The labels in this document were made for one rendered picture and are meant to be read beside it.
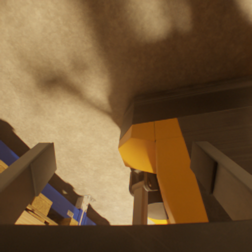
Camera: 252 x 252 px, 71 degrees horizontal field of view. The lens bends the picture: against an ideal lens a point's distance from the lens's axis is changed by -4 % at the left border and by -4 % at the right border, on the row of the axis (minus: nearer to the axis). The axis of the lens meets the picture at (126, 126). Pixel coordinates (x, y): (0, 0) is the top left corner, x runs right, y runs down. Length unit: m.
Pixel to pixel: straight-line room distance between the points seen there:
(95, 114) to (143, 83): 0.34
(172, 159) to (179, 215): 0.17
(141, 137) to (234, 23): 0.60
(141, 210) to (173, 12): 0.80
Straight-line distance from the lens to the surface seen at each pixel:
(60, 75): 1.02
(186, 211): 0.48
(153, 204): 0.88
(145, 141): 0.66
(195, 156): 0.16
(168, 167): 0.56
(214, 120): 0.70
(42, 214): 1.36
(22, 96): 1.21
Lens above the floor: 0.85
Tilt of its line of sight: 51 degrees down
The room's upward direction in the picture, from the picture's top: 171 degrees counter-clockwise
